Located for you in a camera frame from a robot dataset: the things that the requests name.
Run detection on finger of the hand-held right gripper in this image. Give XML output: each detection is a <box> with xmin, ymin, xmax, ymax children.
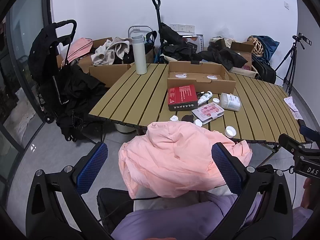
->
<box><xmin>298</xmin><ymin>120</ymin><xmax>320</xmax><ymax>143</ymax></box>
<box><xmin>278</xmin><ymin>133</ymin><xmax>305</xmax><ymax>156</ymax></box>

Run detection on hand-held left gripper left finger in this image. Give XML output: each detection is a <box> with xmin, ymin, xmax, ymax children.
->
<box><xmin>26</xmin><ymin>141</ymin><xmax>118</xmax><ymax>240</ymax></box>

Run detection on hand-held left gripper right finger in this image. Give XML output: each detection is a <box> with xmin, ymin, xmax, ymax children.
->
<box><xmin>207</xmin><ymin>142</ymin><xmax>294</xmax><ymax>240</ymax></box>

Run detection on pink packet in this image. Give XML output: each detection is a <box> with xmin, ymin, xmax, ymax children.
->
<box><xmin>191</xmin><ymin>103</ymin><xmax>225</xmax><ymax>125</ymax></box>

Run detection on red box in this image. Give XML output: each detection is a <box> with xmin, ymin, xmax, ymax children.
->
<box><xmin>167</xmin><ymin>84</ymin><xmax>199</xmax><ymax>112</ymax></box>

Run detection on shallow cardboard tray box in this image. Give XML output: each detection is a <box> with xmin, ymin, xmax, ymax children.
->
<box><xmin>167</xmin><ymin>61</ymin><xmax>237</xmax><ymax>95</ymax></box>

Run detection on person's right hand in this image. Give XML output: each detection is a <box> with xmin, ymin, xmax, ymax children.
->
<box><xmin>301</xmin><ymin>179</ymin><xmax>313</xmax><ymax>208</ymax></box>

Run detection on white printed paper sheets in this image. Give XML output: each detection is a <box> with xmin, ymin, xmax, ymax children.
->
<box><xmin>283</xmin><ymin>96</ymin><xmax>304</xmax><ymax>121</ymax></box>

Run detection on black pants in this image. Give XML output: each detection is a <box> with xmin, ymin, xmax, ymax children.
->
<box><xmin>97</xmin><ymin>187</ymin><xmax>135</xmax><ymax>232</ymax></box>

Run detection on white bucket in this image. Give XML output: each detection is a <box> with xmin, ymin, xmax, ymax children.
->
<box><xmin>114</xmin><ymin>122</ymin><xmax>138</xmax><ymax>134</ymax></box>

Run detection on pink padded jacket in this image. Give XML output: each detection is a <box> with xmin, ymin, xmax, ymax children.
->
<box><xmin>118</xmin><ymin>121</ymin><xmax>253</xmax><ymax>200</ymax></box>

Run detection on white plastic jar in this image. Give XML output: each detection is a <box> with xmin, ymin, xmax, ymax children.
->
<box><xmin>219</xmin><ymin>92</ymin><xmax>242</xmax><ymax>112</ymax></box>

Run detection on black tripod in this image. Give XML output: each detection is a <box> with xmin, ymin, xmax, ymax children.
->
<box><xmin>274</xmin><ymin>42</ymin><xmax>298</xmax><ymax>97</ymax></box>

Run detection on small white bottle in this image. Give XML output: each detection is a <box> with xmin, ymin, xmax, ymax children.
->
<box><xmin>197</xmin><ymin>91</ymin><xmax>213</xmax><ymax>107</ymax></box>

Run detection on black backpack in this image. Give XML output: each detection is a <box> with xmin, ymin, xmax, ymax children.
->
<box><xmin>251</xmin><ymin>53</ymin><xmax>277</xmax><ymax>85</ymax></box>

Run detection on black clothes pile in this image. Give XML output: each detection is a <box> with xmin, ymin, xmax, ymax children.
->
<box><xmin>53</xmin><ymin>64</ymin><xmax>111</xmax><ymax>142</ymax></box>

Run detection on purple jacket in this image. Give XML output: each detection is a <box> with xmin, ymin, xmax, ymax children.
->
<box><xmin>111</xmin><ymin>192</ymin><xmax>314</xmax><ymax>240</ymax></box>

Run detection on large open cardboard box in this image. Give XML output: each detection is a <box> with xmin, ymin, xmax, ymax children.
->
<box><xmin>88</xmin><ymin>37</ymin><xmax>155</xmax><ymax>88</ymax></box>

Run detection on blue bag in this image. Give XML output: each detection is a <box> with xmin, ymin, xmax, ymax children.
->
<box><xmin>251</xmin><ymin>35</ymin><xmax>280</xmax><ymax>56</ymax></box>

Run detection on wicker basket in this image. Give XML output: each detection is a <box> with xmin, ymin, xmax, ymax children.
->
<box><xmin>248</xmin><ymin>38</ymin><xmax>266</xmax><ymax>56</ymax></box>

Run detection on small open cardboard box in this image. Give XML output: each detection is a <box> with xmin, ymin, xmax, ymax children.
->
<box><xmin>229</xmin><ymin>40</ymin><xmax>256</xmax><ymax>71</ymax></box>

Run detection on black cloth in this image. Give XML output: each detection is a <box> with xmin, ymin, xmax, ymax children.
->
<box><xmin>197</xmin><ymin>43</ymin><xmax>248</xmax><ymax>72</ymax></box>

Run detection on white thermos bottle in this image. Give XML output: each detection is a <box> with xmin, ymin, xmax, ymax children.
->
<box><xmin>131</xmin><ymin>35</ymin><xmax>148</xmax><ymax>75</ymax></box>

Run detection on pink bag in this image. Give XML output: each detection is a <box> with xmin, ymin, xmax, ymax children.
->
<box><xmin>66</xmin><ymin>37</ymin><xmax>94</xmax><ymax>63</ymax></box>

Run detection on black stroller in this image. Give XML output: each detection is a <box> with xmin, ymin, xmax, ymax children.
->
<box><xmin>27</xmin><ymin>19</ymin><xmax>78</xmax><ymax>125</ymax></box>

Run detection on small beige cloth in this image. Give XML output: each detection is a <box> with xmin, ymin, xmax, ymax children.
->
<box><xmin>209</xmin><ymin>37</ymin><xmax>235</xmax><ymax>48</ymax></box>

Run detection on black crumpled clothes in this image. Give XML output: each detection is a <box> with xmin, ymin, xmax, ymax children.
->
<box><xmin>159</xmin><ymin>43</ymin><xmax>201</xmax><ymax>62</ymax></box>

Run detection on printed product box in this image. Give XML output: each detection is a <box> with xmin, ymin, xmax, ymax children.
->
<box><xmin>182</xmin><ymin>33</ymin><xmax>204</xmax><ymax>46</ymax></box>

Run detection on black trolley bag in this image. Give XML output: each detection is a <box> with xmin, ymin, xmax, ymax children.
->
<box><xmin>158</xmin><ymin>22</ymin><xmax>187</xmax><ymax>47</ymax></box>

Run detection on glass sliding door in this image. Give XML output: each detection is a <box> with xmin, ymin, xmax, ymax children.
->
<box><xmin>0</xmin><ymin>0</ymin><xmax>53</xmax><ymax>183</ymax></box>

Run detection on black cable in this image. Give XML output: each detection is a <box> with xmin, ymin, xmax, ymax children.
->
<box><xmin>99</xmin><ymin>195</ymin><xmax>162</xmax><ymax>222</ymax></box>

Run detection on white wall outlet panel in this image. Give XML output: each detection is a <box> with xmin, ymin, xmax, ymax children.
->
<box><xmin>170</xmin><ymin>23</ymin><xmax>196</xmax><ymax>34</ymax></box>

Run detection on white folding chair frame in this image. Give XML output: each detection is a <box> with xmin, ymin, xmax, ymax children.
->
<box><xmin>127</xmin><ymin>25</ymin><xmax>154</xmax><ymax>42</ymax></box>

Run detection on black trolley handle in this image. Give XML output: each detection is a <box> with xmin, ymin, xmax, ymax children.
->
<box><xmin>151</xmin><ymin>0</ymin><xmax>163</xmax><ymax>41</ymax></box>

